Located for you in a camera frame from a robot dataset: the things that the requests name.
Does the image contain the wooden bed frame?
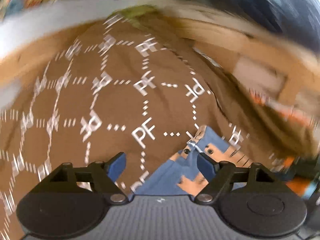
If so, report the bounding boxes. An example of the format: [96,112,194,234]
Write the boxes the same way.
[1,0,319,115]

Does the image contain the orange patchwork blanket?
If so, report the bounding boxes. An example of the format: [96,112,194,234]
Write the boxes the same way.
[249,89,320,198]

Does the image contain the brown PF patterned duvet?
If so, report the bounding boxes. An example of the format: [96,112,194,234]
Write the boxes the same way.
[0,4,320,230]

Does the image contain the blue pyjama pants orange print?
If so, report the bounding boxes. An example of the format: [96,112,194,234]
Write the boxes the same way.
[133,125,253,197]

